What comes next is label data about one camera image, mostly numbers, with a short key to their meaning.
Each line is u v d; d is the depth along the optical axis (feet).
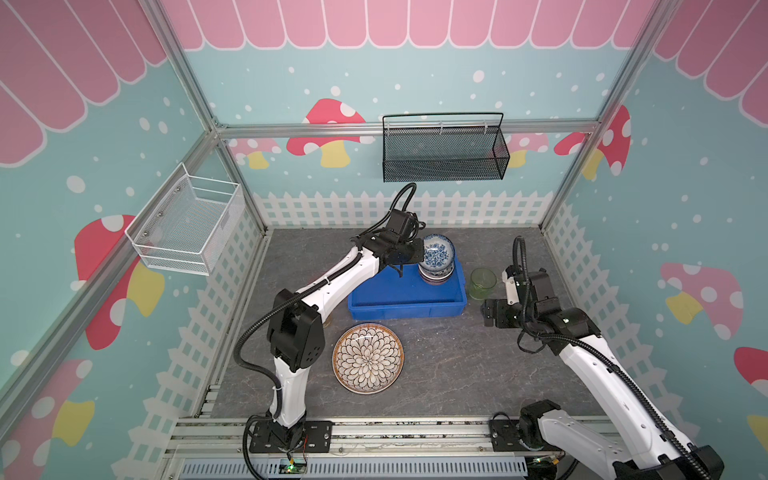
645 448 1.28
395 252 2.17
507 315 2.25
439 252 2.94
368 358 2.81
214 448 2.44
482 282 3.34
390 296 3.27
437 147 3.07
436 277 3.15
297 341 1.63
